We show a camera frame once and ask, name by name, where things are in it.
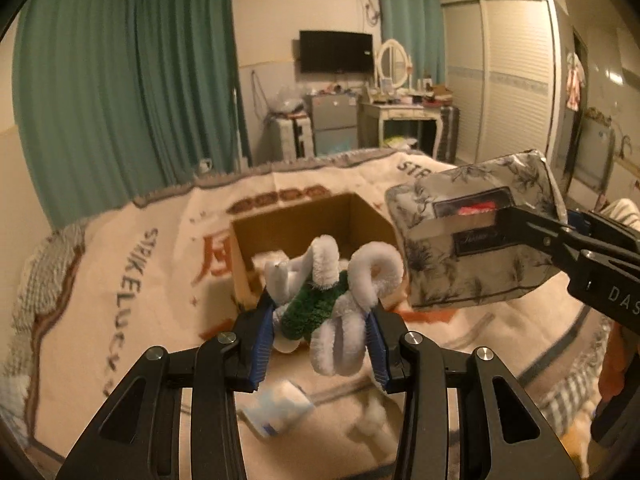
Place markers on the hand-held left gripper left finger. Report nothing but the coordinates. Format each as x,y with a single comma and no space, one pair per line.
262,347

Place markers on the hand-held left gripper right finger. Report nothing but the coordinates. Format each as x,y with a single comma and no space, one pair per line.
376,352

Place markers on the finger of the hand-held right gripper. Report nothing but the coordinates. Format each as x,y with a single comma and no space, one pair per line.
605,232
535,232

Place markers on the white and green chenille toy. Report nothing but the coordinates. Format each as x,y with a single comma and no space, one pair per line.
325,305

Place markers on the floral tissue pack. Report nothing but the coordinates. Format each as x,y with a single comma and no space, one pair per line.
470,260

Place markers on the cardboard box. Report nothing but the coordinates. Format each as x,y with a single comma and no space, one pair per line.
345,220

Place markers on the white soft item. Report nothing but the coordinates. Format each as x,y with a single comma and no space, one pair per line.
270,261

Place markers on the striped pillow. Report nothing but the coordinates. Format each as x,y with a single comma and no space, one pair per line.
625,212

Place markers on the white fluffy cotton piece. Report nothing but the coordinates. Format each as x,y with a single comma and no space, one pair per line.
372,412

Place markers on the white and blue tissue packet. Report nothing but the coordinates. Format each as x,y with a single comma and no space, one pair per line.
280,405

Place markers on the orange cloth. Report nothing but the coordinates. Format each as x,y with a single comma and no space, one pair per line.
617,365

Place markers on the printed cream blanket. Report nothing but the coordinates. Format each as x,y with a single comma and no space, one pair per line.
150,285

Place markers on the hanging clothes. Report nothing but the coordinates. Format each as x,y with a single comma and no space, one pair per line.
574,82

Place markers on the white sliding wardrobe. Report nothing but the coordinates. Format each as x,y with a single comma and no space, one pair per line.
505,80

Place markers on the white dressing table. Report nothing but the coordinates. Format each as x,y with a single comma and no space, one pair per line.
400,112

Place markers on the oval white vanity mirror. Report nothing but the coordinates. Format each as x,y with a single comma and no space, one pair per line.
392,64

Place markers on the grey mini fridge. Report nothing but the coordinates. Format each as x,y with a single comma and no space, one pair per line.
334,122

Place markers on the plaid bed sheet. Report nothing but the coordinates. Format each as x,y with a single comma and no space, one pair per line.
35,280

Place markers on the green curtain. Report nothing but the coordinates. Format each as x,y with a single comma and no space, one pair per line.
130,85
407,20

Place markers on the clear plastic bag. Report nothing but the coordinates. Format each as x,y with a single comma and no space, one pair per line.
287,99

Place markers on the black wall television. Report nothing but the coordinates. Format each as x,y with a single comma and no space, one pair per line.
336,51

